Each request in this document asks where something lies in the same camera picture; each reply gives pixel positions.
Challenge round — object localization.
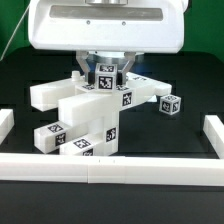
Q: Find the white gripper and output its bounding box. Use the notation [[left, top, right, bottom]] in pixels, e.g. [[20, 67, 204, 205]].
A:
[[28, 0, 185, 85]]

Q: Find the white tagged cube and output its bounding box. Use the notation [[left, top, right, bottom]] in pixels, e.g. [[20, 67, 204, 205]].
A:
[[95, 63, 117, 91], [159, 94, 181, 115]]

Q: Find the white U-shaped obstacle fence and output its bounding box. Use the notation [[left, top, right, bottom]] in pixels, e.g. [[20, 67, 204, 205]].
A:
[[0, 108, 224, 187]]

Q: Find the white chair back frame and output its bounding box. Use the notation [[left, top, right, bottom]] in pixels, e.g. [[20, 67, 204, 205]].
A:
[[30, 72, 172, 126]]

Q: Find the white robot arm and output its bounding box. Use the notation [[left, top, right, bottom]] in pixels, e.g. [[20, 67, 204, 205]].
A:
[[28, 0, 189, 73]]

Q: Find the thin white rod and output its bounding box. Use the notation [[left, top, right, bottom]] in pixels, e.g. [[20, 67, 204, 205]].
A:
[[0, 4, 30, 61]]

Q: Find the white chair seat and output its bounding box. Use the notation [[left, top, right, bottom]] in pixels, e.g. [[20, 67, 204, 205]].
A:
[[59, 109, 120, 156]]

